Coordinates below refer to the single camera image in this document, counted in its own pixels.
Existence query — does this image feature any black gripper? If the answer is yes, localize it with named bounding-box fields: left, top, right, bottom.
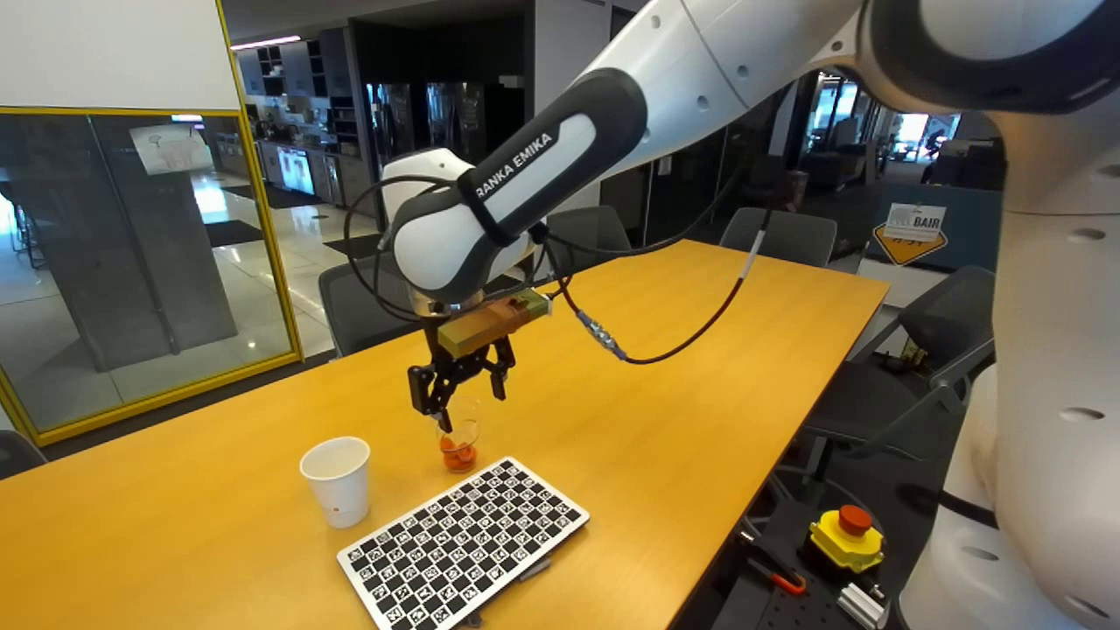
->
left=402, top=338, right=518, bottom=439

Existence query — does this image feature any white paper cup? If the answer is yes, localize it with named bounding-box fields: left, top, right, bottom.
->
left=299, top=434, right=377, bottom=532

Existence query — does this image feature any grey mesh office chair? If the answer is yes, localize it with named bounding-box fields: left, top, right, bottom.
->
left=718, top=203, right=849, bottom=269
left=315, top=255, right=439, bottom=356
left=537, top=203, right=636, bottom=285

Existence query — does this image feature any black white checker marker board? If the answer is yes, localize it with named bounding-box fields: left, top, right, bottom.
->
left=334, top=457, right=593, bottom=630

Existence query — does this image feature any yellow red emergency stop button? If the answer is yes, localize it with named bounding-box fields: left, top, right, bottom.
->
left=810, top=501, right=888, bottom=579

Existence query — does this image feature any silver metal block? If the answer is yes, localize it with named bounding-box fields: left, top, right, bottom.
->
left=837, top=579, right=893, bottom=630

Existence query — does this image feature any black office chair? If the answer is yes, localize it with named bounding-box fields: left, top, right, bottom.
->
left=802, top=262, right=1015, bottom=485

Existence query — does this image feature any yellow diamond sign white label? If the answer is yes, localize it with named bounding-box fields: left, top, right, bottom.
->
left=870, top=199, right=951, bottom=269

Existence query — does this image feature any white partition panel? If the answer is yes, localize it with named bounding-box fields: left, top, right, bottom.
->
left=0, top=0, right=244, bottom=117

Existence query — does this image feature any tan wrist camera mount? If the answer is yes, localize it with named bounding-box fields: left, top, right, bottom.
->
left=433, top=289, right=556, bottom=361

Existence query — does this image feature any black looped cable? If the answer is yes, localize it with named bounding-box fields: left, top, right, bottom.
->
left=339, top=173, right=469, bottom=327

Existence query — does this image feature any black cable with connector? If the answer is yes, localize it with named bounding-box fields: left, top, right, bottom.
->
left=537, top=173, right=774, bottom=368

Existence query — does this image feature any glass pane yellow frame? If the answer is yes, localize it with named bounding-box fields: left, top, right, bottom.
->
left=0, top=101, right=304, bottom=448

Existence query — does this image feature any red handled black clamp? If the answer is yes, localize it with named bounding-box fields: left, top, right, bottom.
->
left=740, top=528, right=815, bottom=602

